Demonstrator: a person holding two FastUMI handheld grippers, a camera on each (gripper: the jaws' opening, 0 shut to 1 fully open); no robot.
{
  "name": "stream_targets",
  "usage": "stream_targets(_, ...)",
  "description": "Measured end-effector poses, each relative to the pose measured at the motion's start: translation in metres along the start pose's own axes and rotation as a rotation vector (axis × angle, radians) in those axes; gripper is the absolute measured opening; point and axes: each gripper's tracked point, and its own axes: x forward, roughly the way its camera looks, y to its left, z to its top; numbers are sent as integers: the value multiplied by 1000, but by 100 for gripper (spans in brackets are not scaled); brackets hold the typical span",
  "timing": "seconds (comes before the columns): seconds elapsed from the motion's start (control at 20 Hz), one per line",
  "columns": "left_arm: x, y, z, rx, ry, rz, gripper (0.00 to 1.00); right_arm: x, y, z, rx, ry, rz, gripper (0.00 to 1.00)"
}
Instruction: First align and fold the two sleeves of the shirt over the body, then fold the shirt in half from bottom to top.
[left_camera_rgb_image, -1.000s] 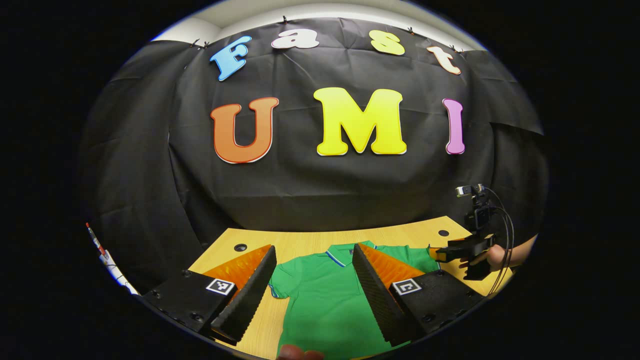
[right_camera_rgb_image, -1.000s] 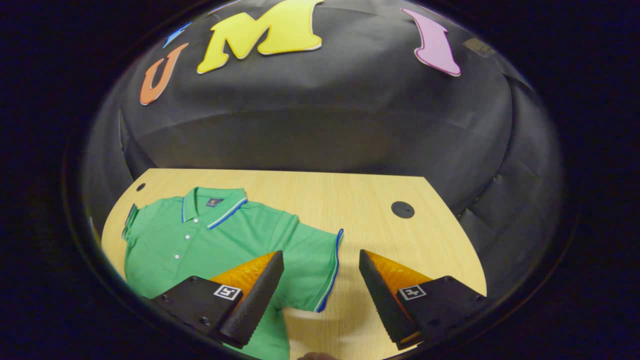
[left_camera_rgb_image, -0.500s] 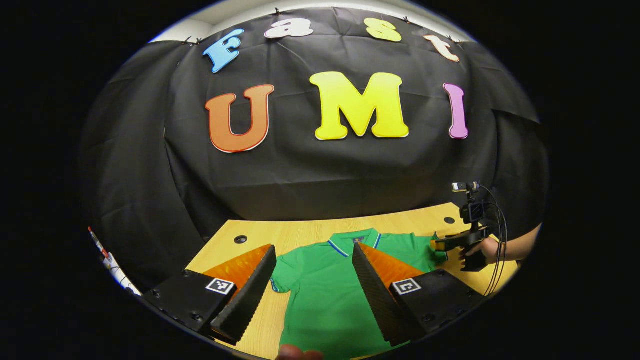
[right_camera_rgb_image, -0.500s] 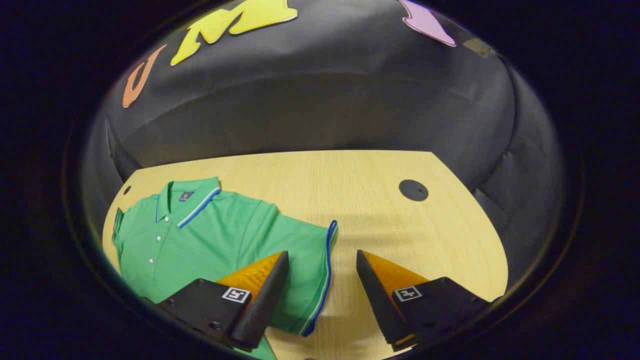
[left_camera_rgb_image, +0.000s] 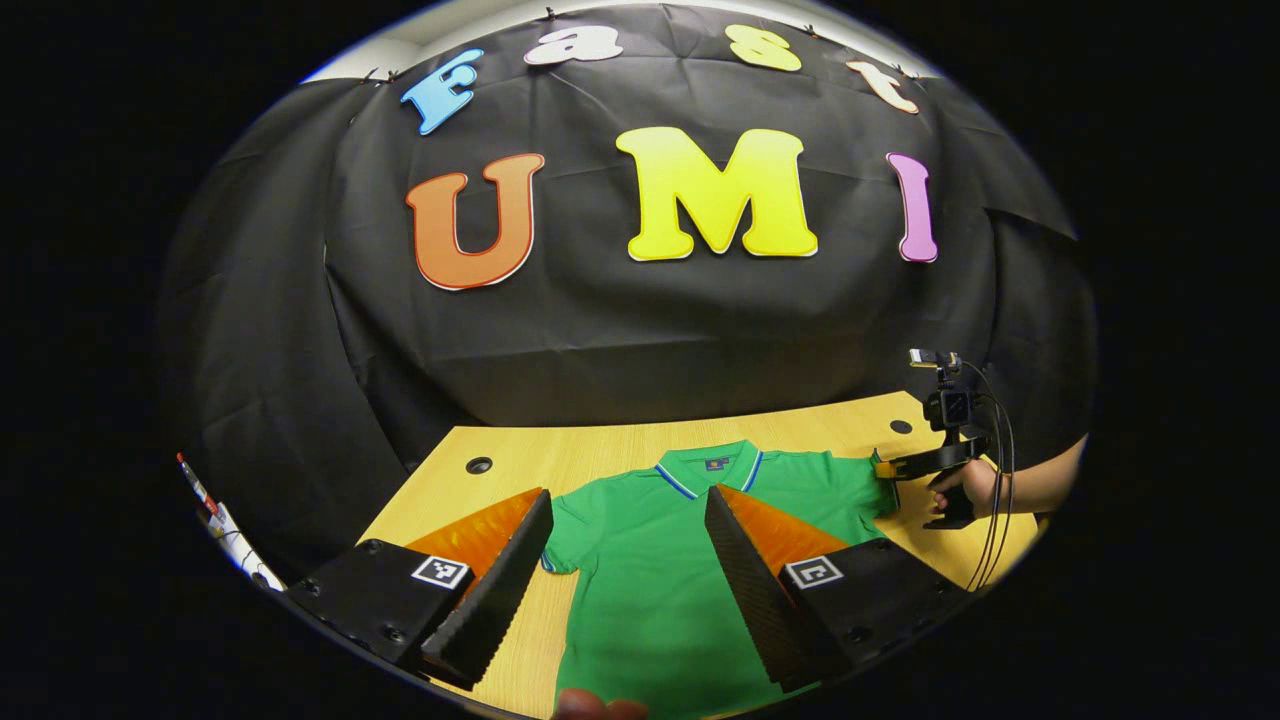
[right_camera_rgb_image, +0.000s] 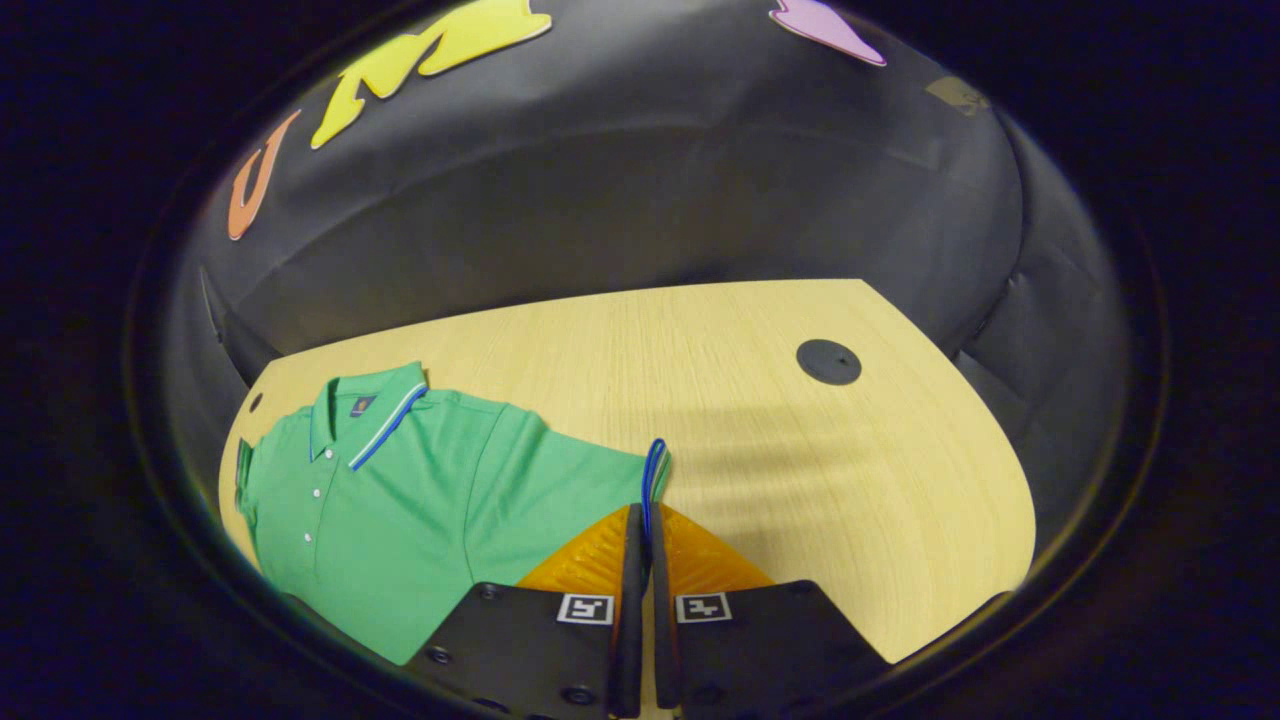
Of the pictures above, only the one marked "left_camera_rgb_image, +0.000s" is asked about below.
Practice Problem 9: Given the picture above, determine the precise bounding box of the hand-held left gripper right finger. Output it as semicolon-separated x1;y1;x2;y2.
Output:
703;485;976;696

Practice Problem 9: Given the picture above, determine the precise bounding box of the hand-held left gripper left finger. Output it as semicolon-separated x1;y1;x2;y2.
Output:
283;487;556;693

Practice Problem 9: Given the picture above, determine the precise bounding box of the green T-shirt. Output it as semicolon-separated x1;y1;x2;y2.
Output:
540;440;901;720

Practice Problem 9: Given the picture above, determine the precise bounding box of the white and red equipment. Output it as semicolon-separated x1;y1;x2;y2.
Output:
175;452;286;593

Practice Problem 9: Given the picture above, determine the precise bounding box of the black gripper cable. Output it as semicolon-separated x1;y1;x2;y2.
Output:
960;360;1017;593

